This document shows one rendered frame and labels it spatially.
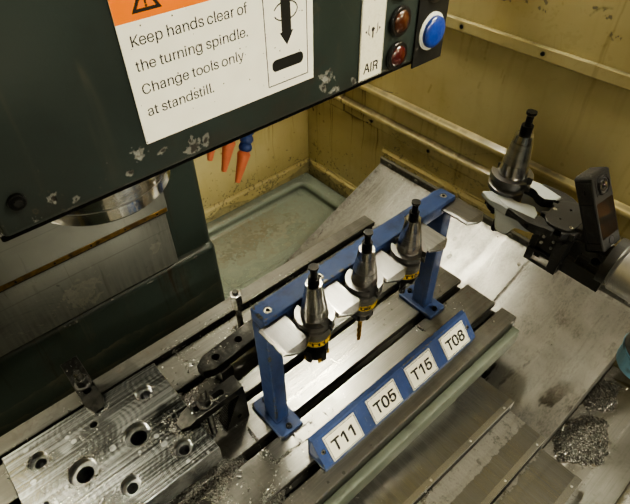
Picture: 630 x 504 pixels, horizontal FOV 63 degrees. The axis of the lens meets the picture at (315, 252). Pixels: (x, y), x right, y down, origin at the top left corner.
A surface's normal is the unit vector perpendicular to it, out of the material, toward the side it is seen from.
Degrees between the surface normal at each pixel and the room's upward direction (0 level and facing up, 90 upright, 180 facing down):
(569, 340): 24
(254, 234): 0
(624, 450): 18
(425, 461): 7
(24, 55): 90
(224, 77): 90
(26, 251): 90
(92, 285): 89
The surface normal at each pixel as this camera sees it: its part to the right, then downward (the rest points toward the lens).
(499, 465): 0.09, -0.77
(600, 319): -0.32, -0.47
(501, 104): -0.75, 0.47
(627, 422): -0.12, -0.80
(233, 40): 0.66, 0.51
